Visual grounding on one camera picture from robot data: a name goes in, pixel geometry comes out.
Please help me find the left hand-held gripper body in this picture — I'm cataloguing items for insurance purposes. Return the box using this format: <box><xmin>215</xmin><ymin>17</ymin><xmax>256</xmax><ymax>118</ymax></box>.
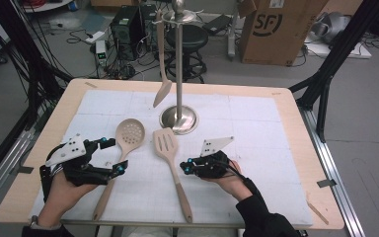
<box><xmin>44</xmin><ymin>132</ymin><xmax>116</xmax><ymax>188</ymax></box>

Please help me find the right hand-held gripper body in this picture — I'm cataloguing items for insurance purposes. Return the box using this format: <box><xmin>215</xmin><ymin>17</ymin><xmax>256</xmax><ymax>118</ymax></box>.
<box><xmin>192</xmin><ymin>136</ymin><xmax>235</xmax><ymax>180</ymax></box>

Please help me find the beige perforated skimmer spoon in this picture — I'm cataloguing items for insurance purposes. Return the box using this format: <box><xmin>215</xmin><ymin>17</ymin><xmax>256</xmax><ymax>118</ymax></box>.
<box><xmin>92</xmin><ymin>118</ymin><xmax>147</xmax><ymax>222</ymax></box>

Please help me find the beige slotted spatula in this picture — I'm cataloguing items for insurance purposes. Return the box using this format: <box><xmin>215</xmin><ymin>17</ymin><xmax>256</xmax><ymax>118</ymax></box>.
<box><xmin>152</xmin><ymin>127</ymin><xmax>194</xmax><ymax>224</ymax></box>

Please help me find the steel utensil stand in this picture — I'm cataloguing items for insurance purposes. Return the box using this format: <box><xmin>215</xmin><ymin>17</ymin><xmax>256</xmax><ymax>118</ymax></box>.
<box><xmin>152</xmin><ymin>0</ymin><xmax>208</xmax><ymax>136</ymax></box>

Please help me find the beige solid spatula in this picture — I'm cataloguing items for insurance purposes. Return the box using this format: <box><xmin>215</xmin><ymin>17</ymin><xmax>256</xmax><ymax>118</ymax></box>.
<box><xmin>152</xmin><ymin>9</ymin><xmax>173</xmax><ymax>109</ymax></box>

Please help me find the person's right hand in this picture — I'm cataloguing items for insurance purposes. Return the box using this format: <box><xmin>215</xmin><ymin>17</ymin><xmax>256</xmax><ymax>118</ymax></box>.
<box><xmin>200</xmin><ymin>160</ymin><xmax>255</xmax><ymax>202</ymax></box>

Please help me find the person's left hand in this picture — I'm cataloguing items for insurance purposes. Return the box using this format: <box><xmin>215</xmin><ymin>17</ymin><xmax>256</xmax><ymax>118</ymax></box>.
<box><xmin>38</xmin><ymin>171</ymin><xmax>98</xmax><ymax>228</ymax></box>

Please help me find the white grid mat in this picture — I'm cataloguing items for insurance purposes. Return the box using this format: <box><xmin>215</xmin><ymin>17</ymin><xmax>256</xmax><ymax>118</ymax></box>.
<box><xmin>29</xmin><ymin>89</ymin><xmax>314</xmax><ymax>228</ymax></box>

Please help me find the grey wristwatch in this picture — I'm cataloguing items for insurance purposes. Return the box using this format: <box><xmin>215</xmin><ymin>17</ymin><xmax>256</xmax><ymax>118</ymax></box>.
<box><xmin>29</xmin><ymin>215</ymin><xmax>62</xmax><ymax>230</ymax></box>

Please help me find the white adapter box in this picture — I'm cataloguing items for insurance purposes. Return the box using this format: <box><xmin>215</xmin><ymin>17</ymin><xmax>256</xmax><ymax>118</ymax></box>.
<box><xmin>95</xmin><ymin>39</ymin><xmax>109</xmax><ymax>67</ymax></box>

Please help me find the white power strip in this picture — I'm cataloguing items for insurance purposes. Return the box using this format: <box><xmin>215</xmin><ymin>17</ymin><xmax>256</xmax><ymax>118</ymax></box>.
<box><xmin>85</xmin><ymin>30</ymin><xmax>107</xmax><ymax>44</ymax></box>

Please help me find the black computer tower green label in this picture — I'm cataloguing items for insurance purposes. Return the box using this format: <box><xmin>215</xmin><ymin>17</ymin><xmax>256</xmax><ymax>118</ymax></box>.
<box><xmin>110</xmin><ymin>4</ymin><xmax>146</xmax><ymax>62</ymax></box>

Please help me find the black round stool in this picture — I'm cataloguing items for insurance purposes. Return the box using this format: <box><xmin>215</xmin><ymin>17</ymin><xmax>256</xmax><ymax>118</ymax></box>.
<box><xmin>164</xmin><ymin>24</ymin><xmax>210</xmax><ymax>84</ymax></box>

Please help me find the plain black computer tower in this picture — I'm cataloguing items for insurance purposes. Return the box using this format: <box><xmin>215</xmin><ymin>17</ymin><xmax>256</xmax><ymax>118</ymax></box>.
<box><xmin>139</xmin><ymin>3</ymin><xmax>160</xmax><ymax>52</ymax></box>

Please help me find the black laptop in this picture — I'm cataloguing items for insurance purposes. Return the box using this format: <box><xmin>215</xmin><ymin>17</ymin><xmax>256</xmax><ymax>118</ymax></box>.
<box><xmin>203</xmin><ymin>13</ymin><xmax>233</xmax><ymax>36</ymax></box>

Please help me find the large cardboard box black logo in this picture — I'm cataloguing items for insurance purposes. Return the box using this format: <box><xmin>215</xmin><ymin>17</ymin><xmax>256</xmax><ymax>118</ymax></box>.
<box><xmin>238</xmin><ymin>0</ymin><xmax>330</xmax><ymax>67</ymax></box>

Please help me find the round white table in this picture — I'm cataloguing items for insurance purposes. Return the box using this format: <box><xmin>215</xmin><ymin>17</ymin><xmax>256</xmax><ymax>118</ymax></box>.
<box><xmin>23</xmin><ymin>0</ymin><xmax>75</xmax><ymax>14</ymax></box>

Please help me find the grey machine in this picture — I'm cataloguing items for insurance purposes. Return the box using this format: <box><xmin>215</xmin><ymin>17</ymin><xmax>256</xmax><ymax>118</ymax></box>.
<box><xmin>310</xmin><ymin>11</ymin><xmax>352</xmax><ymax>43</ymax></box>

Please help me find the white base board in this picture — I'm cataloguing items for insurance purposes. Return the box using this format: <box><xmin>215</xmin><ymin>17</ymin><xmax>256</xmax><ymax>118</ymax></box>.
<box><xmin>304</xmin><ymin>33</ymin><xmax>373</xmax><ymax>59</ymax></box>

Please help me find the aluminium frame rail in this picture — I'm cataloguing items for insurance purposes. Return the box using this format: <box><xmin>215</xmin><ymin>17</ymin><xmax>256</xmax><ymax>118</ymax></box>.
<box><xmin>0</xmin><ymin>127</ymin><xmax>38</xmax><ymax>215</ymax></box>
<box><xmin>297</xmin><ymin>105</ymin><xmax>366</xmax><ymax>237</ymax></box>

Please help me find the black frame post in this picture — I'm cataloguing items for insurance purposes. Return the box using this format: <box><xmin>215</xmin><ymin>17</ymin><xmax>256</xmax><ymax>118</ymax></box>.
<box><xmin>289</xmin><ymin>0</ymin><xmax>379</xmax><ymax>144</ymax></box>
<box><xmin>0</xmin><ymin>0</ymin><xmax>75</xmax><ymax>132</ymax></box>

